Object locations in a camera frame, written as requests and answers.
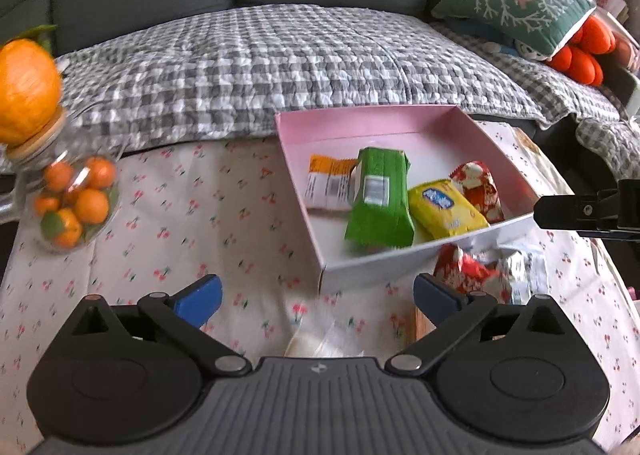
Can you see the green branch print pillow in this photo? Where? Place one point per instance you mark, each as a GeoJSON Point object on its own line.
{"type": "Point", "coordinates": [515, 0]}

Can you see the pile of small mandarins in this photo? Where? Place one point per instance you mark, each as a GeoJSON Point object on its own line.
{"type": "Point", "coordinates": [90, 205]}

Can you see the cherry print tablecloth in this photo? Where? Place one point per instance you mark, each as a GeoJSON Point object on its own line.
{"type": "Point", "coordinates": [200, 215]}

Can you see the orange plush cushion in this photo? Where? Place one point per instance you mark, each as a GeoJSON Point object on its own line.
{"type": "Point", "coordinates": [580, 62]}

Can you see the orange snack packet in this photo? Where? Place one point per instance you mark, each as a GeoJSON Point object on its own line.
{"type": "Point", "coordinates": [325, 180]}

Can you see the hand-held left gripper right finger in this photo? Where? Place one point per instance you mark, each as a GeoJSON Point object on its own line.
{"type": "Point", "coordinates": [437, 297]}

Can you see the red patterned snack packet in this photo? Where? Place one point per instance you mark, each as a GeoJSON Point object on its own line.
{"type": "Point", "coordinates": [481, 190]}
{"type": "Point", "coordinates": [460, 271]}

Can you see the panda plush toy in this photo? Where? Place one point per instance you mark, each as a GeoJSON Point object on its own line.
{"type": "Point", "coordinates": [531, 50]}

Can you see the grey checkered blanket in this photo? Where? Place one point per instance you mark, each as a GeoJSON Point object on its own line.
{"type": "Point", "coordinates": [250, 70]}

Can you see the green snack packet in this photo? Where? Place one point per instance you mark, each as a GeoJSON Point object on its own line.
{"type": "Point", "coordinates": [380, 220]}

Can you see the pink cardboard box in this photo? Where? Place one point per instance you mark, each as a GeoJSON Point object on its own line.
{"type": "Point", "coordinates": [350, 127]}

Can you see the wooden board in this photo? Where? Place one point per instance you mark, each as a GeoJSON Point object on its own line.
{"type": "Point", "coordinates": [423, 326]}

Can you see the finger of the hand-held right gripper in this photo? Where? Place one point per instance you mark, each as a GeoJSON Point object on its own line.
{"type": "Point", "coordinates": [565, 212]}

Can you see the orange-shaped jar lid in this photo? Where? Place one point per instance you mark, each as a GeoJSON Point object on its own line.
{"type": "Point", "coordinates": [25, 85]}

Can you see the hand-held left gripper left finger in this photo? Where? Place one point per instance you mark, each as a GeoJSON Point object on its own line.
{"type": "Point", "coordinates": [200, 301]}

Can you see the yellow snack packet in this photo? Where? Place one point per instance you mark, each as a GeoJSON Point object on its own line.
{"type": "Point", "coordinates": [445, 209]}

